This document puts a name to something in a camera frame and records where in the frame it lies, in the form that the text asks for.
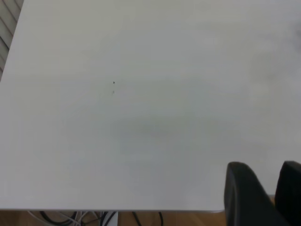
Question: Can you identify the black cable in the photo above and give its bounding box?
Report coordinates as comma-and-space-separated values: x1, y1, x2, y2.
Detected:
39, 211, 79, 226
131, 211, 165, 226

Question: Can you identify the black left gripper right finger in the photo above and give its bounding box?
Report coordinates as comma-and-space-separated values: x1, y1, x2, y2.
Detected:
274, 161, 301, 226

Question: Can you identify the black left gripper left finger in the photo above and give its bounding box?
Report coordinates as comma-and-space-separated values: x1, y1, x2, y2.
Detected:
223, 161, 290, 226

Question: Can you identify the white cable bundle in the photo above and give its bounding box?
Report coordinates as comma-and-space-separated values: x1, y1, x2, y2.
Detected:
27, 210, 102, 226

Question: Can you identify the white slatted window blind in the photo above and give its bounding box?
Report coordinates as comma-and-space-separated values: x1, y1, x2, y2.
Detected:
0, 0, 25, 82

